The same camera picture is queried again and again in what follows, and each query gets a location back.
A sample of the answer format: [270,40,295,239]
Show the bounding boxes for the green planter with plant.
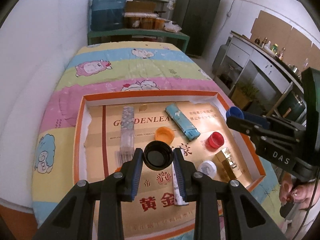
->
[246,102,263,117]

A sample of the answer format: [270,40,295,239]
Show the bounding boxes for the grey gas cylinder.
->
[212,37,232,77]

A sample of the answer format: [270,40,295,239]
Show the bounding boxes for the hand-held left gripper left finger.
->
[32,148,144,240]

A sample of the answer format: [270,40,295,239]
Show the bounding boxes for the dark green metal can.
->
[277,90,307,123]

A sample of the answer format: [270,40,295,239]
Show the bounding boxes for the white plastic bag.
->
[164,21,181,33]

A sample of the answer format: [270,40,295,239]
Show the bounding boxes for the teal lighter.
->
[165,103,200,140]

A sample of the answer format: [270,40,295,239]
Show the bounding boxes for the grey kitchen counter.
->
[212,30,320,120]

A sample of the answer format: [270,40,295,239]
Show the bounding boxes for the black bottle cap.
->
[143,141,174,171]

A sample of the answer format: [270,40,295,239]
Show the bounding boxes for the clear floral lighter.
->
[119,106,135,153]

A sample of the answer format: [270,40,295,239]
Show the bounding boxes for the blue water jug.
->
[90,0,129,32]

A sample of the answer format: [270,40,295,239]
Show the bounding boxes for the white bottle cap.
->
[197,160,217,179]

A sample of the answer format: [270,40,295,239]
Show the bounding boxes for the person's right hand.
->
[279,175,320,205]

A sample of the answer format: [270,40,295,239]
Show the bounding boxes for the brown cardboard box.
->
[126,0,157,13]

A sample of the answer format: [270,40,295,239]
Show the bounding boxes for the cardboard wall panels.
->
[250,10,320,63]

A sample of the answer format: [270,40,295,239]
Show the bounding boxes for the red bottle cap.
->
[206,132,225,151]

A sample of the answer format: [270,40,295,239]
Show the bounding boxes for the shallow cardboard tray orange rim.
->
[73,91,266,240]

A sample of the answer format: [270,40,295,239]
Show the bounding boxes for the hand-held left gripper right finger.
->
[173,148,287,240]

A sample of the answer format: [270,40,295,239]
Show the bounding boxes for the green table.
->
[87,27,190,55]

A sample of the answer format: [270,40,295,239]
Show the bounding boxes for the brown planter with plant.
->
[230,79,259,110]

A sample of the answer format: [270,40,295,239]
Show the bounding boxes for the jar of orange preserve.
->
[140,15,154,29]
[154,17,166,30]
[124,12,140,28]

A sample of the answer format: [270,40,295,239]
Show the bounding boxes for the white cartoon print lighter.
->
[171,166,189,206]

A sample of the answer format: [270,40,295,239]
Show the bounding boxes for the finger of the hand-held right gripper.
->
[241,112,272,128]
[226,116,270,140]

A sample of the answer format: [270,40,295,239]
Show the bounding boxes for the blue bottle cap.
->
[226,106,245,120]

